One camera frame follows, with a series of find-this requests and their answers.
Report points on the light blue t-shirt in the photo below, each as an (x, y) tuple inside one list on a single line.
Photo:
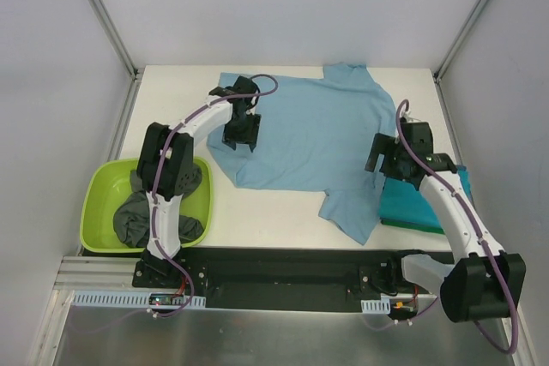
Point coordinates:
[(316, 135)]

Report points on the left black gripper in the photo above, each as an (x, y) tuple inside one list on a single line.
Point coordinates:
[(242, 130)]

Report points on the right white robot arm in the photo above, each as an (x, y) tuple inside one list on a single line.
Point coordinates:
[(485, 282)]

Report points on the green plastic basket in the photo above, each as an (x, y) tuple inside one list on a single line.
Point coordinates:
[(110, 187)]

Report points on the left aluminium frame post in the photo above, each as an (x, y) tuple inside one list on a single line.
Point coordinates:
[(103, 16)]

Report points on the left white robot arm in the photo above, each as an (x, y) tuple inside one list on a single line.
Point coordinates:
[(166, 161)]

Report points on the dark grey t-shirt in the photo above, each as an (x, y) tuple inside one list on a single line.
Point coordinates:
[(131, 219)]

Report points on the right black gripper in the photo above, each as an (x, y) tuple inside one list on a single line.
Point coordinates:
[(382, 153)]

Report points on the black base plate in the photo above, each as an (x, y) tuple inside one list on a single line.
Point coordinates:
[(317, 280)]

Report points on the right aluminium frame post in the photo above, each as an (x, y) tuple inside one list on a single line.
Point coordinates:
[(465, 30)]

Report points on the left white cable duct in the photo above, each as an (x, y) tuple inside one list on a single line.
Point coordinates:
[(136, 300)]

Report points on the right white cable duct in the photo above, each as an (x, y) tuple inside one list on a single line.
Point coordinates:
[(376, 307)]

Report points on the aluminium frame post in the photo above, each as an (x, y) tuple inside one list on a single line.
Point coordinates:
[(103, 16), (465, 30)]

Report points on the white cable duct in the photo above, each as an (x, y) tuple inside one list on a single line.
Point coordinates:
[(136, 300), (376, 307)]

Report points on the folded teal t-shirt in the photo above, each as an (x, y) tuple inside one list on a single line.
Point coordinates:
[(402, 201)]

